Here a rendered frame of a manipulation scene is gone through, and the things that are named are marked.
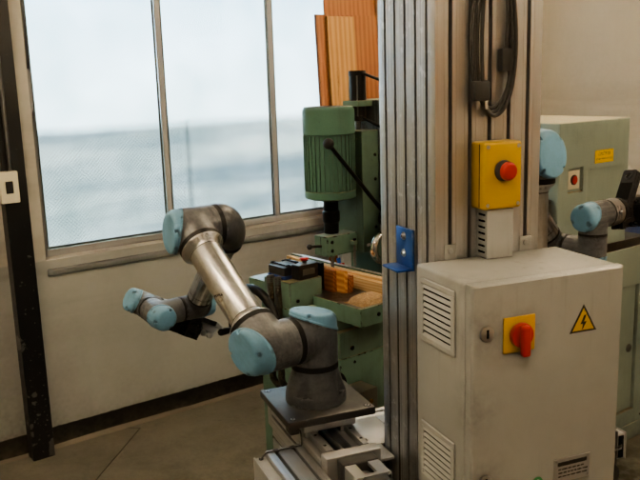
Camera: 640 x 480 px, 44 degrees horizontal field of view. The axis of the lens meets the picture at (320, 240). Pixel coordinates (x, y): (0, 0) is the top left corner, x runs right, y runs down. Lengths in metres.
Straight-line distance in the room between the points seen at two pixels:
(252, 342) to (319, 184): 0.95
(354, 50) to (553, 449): 2.96
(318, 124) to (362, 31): 1.77
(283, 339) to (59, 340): 2.03
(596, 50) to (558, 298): 3.29
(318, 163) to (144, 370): 1.70
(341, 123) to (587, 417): 1.35
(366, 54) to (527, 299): 2.99
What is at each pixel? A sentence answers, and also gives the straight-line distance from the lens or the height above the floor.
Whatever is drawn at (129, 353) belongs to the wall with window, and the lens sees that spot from 3.89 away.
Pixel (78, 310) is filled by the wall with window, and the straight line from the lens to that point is 3.74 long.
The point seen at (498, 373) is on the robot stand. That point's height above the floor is 1.06.
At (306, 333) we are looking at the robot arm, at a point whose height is 1.01.
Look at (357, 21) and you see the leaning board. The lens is 4.33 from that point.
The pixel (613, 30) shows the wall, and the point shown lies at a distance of 4.68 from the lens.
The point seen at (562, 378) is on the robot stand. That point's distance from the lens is 1.59.
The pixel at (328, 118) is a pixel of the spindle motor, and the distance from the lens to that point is 2.61.
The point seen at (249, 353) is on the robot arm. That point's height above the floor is 0.99.
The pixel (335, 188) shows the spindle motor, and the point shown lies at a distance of 2.64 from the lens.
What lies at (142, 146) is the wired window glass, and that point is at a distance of 3.84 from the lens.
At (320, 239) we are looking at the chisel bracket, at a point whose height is 1.06.
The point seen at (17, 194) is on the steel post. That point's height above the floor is 1.17.
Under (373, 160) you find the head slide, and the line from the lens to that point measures 2.75.
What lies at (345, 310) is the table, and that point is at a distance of 2.50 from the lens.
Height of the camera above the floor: 1.59
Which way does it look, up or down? 11 degrees down
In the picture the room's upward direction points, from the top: 2 degrees counter-clockwise
